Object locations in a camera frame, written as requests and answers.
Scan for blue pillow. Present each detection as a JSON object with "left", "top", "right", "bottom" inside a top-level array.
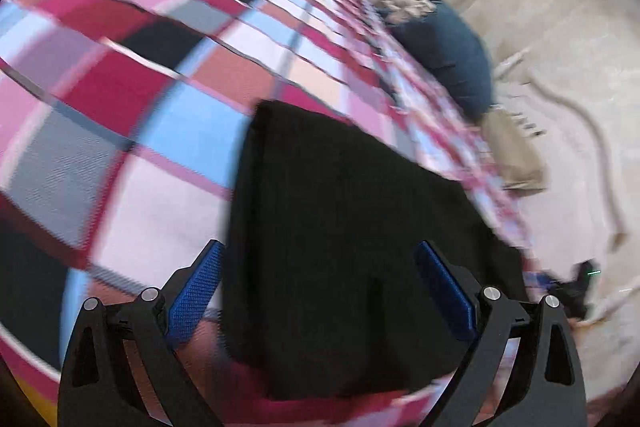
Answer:
[{"left": 380, "top": 0, "right": 497, "bottom": 120}]

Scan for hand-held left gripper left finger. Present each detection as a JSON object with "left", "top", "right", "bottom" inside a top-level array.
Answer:
[{"left": 57, "top": 239, "right": 227, "bottom": 427}]

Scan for plaid bed blanket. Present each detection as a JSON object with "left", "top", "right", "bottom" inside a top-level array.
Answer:
[{"left": 0, "top": 0, "right": 546, "bottom": 427}]

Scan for black pants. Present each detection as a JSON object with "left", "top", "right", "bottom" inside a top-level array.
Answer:
[{"left": 220, "top": 99, "right": 531, "bottom": 400}]

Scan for beige pillow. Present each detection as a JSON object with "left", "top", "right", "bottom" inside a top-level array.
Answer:
[{"left": 479, "top": 107, "right": 549, "bottom": 194}]

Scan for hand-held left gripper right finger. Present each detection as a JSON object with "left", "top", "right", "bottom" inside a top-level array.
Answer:
[{"left": 416, "top": 241, "right": 586, "bottom": 427}]

